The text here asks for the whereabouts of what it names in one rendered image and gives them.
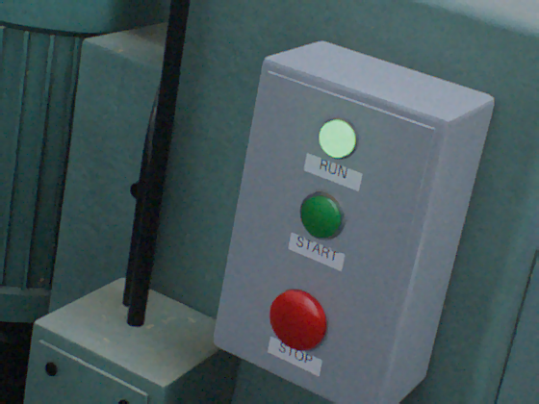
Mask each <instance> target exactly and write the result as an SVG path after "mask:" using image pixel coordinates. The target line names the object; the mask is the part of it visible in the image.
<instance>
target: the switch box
mask: <svg viewBox="0 0 539 404"><path fill-rule="evenodd" d="M493 107H494V98H492V97H491V95H490V94H487V93H483V92H480V91H477V90H474V89H470V88H465V87H461V86H458V85H456V84H453V83H452V82H449V81H446V80H443V79H439V78H436V77H432V76H429V75H425V74H422V73H420V72H416V71H413V70H410V68H407V67H403V66H400V65H397V64H394V63H388V62H385V61H381V60H378V59H375V58H372V57H369V56H365V54H362V53H359V52H356V51H352V50H349V49H346V48H344V47H340V46H337V45H334V44H331V43H326V41H316V43H313V44H310V45H306V46H302V47H298V48H296V49H293V50H288V51H285V52H281V53H277V55H273V56H270V57H267V58H265V59H264V61H263V64H262V70H261V76H260V82H259V87H258V94H257V99H256V106H255V111H254V116H252V123H251V128H250V135H249V140H248V146H247V151H246V158H245V164H244V175H243V179H242V186H241V189H240V192H239V198H238V204H237V210H236V215H235V221H234V227H233V234H232V239H231V245H230V250H228V256H227V263H226V268H225V274H224V279H223V286H222V293H221V298H220V304H219V307H218V315H217V320H216V327H215V333H214V338H213V340H214V344H215V345H216V347H218V348H220V349H223V350H226V351H228V352H230V353H232V354H235V355H237V357H239V358H241V359H243V360H245V361H249V362H251V363H253V364H254V365H256V366H260V367H261V368H262V369H264V370H266V371H270V372H272V373H274V374H276V375H278V376H280V377H283V379H285V380H287V381H289V382H292V383H295V384H297V385H299V386H301V387H302V388H303V389H305V390H307V391H310V392H313V393H316V394H318V395H320V396H322V398H324V399H326V400H329V401H331V402H333V403H336V404H398V403H399V402H400V401H401V400H402V399H403V398H404V397H405V396H407V395H408V394H409V392H411V391H412V390H413V389H414V388H415V387H416V386H417V385H419V384H420V382H421V381H422V380H423V379H424V377H425V376H426V371H427V367H428V364H429V359H430V355H432V350H433V346H434V342H435V338H436V334H437V329H438V325H439V321H440V316H441V312H442V310H443V305H444V301H445V296H446V292H447V289H448V288H449V280H450V276H451V272H452V268H453V263H454V259H455V256H456V251H457V247H458V243H459V239H460V235H461V231H463V226H464V222H465V218H466V213H467V210H468V206H469V202H470V198H471V194H472V189H473V185H474V182H475V177H476V174H477V170H478V165H479V161H480V157H481V153H482V149H483V145H484V141H485V140H486V137H487V133H488V128H489V124H490V119H491V115H492V111H493ZM333 116H342V117H343V118H345V119H348V120H349V121H350V122H351V123H352V124H353V125H354V126H355V128H356V131H358V134H359V146H358V149H356V151H355V152H354V153H353V154H352V155H351V157H349V158H347V159H344V160H336V159H333V158H330V157H329V155H327V154H326V153H325V152H324V150H323V149H322V147H321V142H320V131H321V126H322V124H323V123H324V122H325V121H326V120H328V119H330V118H333ZM307 153H309V154H312V155H315V157H317V158H321V159H324V160H326V161H329V162H332V163H334V164H339V165H341V166H345V167H348V168H350V170H353V171H356V172H359V173H362V174H363V175H362V179H361V185H360V189H359V191H358V190H355V189H351V188H348V187H345V186H342V185H339V184H337V183H334V181H330V180H328V179H325V178H323V177H321V176H317V175H315V174H312V173H310V172H307V171H303V168H304V164H306V159H307ZM317 190H324V191H328V192H330V193H333V194H334V196H335V197H337V198H338V199H339V200H340V202H341V203H342V205H343V207H345V211H346V227H345V229H343V231H342V232H341V234H340V235H339V236H338V237H336V238H335V239H333V240H319V239H316V238H314V237H312V236H311V235H310V234H309V232H308V231H307V230H306V229H304V227H303V225H302V223H301V219H300V213H299V212H300V205H301V203H302V201H303V199H304V198H306V197H307V196H308V194H310V193H311V192H314V191H317ZM291 232H293V234H296V235H298V236H301V237H303V238H305V239H308V240H312V241H314V242H318V243H320V244H322V246H325V247H327V248H331V249H333V250H336V251H338V252H340V253H344V254H346V255H345V260H344V265H342V270H341V271H339V270H337V268H334V267H332V266H329V265H325V264H322V263H320V262H317V261H314V260H312V259H310V257H307V256H304V255H301V254H299V253H297V252H294V251H293V250H290V249H288V247H289V241H290V236H291ZM291 289H298V290H304V291H307V293H309V294H311V295H312V296H313V297H314V298H315V299H316V300H318V301H319V302H320V303H321V307H322V309H323V311H324V315H325V319H326V330H325V334H324V336H323V339H322V340H321V342H320V343H318V344H316V345H315V346H313V348H312V349H309V350H305V351H303V352H306V353H308V354H310V355H312V356H314V357H318V359H320V360H322V362H321V372H320V376H319V375H317V374H314V373H311V372H309V371H307V370H305V369H302V368H300V366H296V365H294V364H291V363H289V362H287V361H285V360H283V359H279V357H277V356H275V355H273V354H271V353H269V352H268V348H270V338H274V339H277V340H278V338H277V337H276V335H275V334H274V332H273V330H272V328H271V324H270V307H271V303H272V301H273V300H274V299H275V297H277V296H278V295H279V294H282V293H283V291H285V290H291Z"/></svg>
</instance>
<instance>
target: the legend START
mask: <svg viewBox="0 0 539 404"><path fill-rule="evenodd" d="M288 249H290V250H293V251H294V252H297V253H299V254H301V255H304V256H307V257H310V259H312V260H314V261H317V262H320V263H322V264H325V265H329V266H332V267H334V268H337V270H339V271H341V270H342V265H344V260H345V255H346V254H344V253H340V252H338V251H336V250H333V249H331V248H327V247H325V246H322V244H320V243H318V242H314V241H312V240H308V239H305V238H303V237H301V236H298V235H296V234H293V232H291V236H290V241H289V247H288Z"/></svg>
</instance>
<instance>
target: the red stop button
mask: <svg viewBox="0 0 539 404"><path fill-rule="evenodd" d="M269 319H270V324H271V328H272V330H273V332H274V334H275V335H276V337H277V338H278V339H279V340H280V341H282V342H283V343H284V344H286V345H287V346H289V348H291V349H294V350H298V351H305V350H309V349H312V348H313V346H315V345H316V344H318V343H320V342H321V340H322V339H323V336H324V334H325V330H326V319H325V315H324V311H323V309H322V307H321V303H320V302H319V301H318V300H316V299H315V298H314V297H313V296H312V295H311V294H309V293H307V291H304V290H298V289H291V290H285V291H283V293H282V294H279V295H278V296H277V297H275V299H274V300H273V301H272V303H271V307H270V312H269Z"/></svg>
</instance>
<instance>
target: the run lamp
mask: <svg viewBox="0 0 539 404"><path fill-rule="evenodd" d="M320 142H321V147H322V149H323V150H324V152H325V153H326V154H327V155H329V157H330V158H333V159H336V160H344V159H347V158H349V157H351V155H352V154H353V153H354V152H355V151H356V149H358V146H359V134H358V131H356V128H355V126H354V125H353V124H352V123H351V122H350V121H349V120H348V119H345V118H343V117H342V116H333V118H330V119H328V120H326V121H325V122H324V123H323V124H322V126H321V131H320Z"/></svg>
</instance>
